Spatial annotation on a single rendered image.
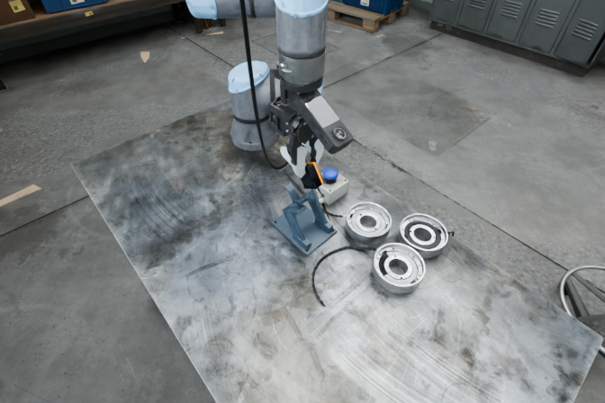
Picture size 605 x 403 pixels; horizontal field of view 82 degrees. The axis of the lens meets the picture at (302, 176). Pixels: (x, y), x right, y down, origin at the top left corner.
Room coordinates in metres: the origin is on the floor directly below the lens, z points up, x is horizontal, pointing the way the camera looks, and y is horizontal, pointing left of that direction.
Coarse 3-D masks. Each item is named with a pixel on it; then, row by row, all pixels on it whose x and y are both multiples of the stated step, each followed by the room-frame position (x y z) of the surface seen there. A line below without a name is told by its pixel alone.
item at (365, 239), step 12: (360, 204) 0.58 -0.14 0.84; (372, 204) 0.58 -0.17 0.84; (348, 216) 0.55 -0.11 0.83; (360, 216) 0.55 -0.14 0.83; (372, 216) 0.55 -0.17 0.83; (384, 216) 0.55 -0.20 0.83; (348, 228) 0.51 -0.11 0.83; (360, 228) 0.51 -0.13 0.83; (372, 228) 0.51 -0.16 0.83; (384, 228) 0.52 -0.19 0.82; (360, 240) 0.48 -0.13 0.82; (372, 240) 0.48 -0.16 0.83
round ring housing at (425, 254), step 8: (408, 216) 0.54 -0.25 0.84; (416, 216) 0.54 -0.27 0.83; (424, 216) 0.54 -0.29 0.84; (432, 224) 0.52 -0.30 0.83; (440, 224) 0.51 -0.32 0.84; (400, 232) 0.49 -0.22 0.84; (416, 232) 0.51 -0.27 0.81; (424, 232) 0.51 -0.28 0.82; (432, 232) 0.50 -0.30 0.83; (400, 240) 0.48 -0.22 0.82; (416, 240) 0.47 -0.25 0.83; (432, 240) 0.47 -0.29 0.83; (416, 248) 0.45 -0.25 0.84; (440, 248) 0.45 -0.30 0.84; (424, 256) 0.44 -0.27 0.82; (432, 256) 0.44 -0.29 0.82
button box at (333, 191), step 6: (324, 180) 0.65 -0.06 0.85; (330, 180) 0.65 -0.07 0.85; (336, 180) 0.65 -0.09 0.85; (342, 180) 0.65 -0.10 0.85; (324, 186) 0.63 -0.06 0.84; (330, 186) 0.63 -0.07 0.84; (336, 186) 0.63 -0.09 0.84; (342, 186) 0.64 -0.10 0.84; (324, 192) 0.62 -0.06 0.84; (330, 192) 0.61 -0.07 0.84; (336, 192) 0.62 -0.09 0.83; (342, 192) 0.64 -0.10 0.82; (324, 198) 0.62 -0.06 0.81; (330, 198) 0.61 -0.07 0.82; (336, 198) 0.62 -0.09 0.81
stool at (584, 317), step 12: (564, 276) 0.72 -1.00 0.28; (576, 276) 0.72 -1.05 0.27; (564, 288) 0.80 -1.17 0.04; (588, 288) 0.67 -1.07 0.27; (564, 300) 0.62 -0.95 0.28; (576, 300) 0.71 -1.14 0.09; (576, 312) 0.67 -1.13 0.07; (588, 324) 0.61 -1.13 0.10; (600, 324) 0.57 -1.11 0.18; (600, 348) 0.45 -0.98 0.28
